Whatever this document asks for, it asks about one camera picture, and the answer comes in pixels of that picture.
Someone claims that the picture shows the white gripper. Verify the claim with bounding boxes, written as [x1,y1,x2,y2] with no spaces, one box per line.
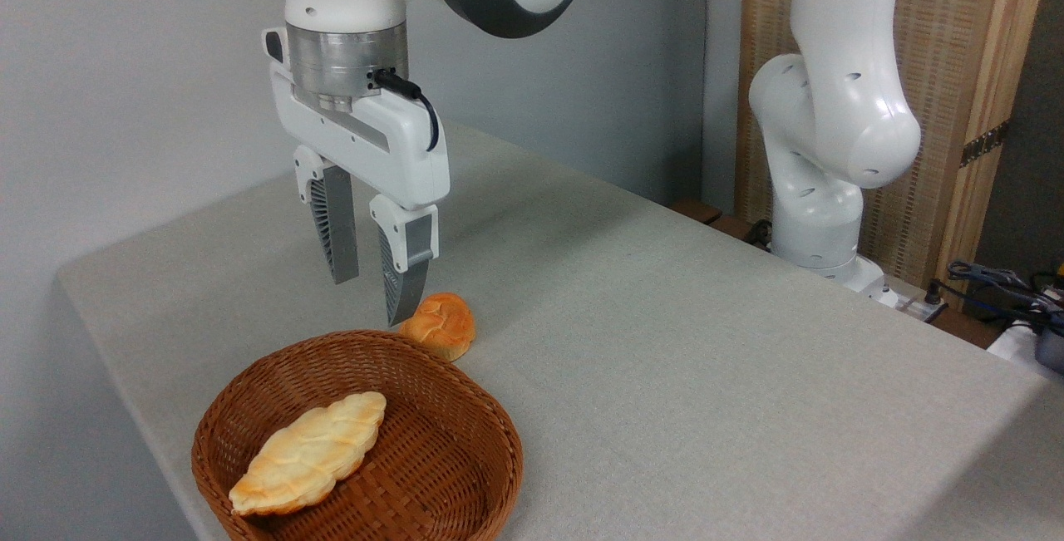
[264,26,451,327]

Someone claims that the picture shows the long braided bread loaf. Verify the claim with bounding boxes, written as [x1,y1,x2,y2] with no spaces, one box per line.
[229,391,387,517]

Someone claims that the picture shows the round golden bread bun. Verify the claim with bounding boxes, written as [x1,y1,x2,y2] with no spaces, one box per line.
[397,293,476,362]

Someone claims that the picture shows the brown wicker basket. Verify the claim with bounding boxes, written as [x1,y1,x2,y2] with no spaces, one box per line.
[191,330,525,541]

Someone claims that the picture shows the grey fabric tablecloth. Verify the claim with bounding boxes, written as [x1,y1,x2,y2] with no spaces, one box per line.
[57,121,1064,541]

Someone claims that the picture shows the brown wooden block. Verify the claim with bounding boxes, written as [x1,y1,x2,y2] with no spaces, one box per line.
[669,199,722,226]

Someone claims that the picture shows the wooden woven folding screen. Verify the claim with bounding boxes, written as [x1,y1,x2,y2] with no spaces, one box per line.
[735,0,1055,309]

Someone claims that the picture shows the metal screen hinge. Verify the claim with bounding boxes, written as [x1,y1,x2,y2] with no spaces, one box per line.
[959,119,1012,169]

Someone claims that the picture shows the white power strip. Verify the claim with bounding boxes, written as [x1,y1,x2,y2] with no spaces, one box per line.
[986,321,1064,380]

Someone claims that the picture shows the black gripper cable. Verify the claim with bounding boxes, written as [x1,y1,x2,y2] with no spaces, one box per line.
[372,67,441,152]

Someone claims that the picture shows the black cables and plugs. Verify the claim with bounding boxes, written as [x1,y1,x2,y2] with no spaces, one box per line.
[946,260,1064,326]

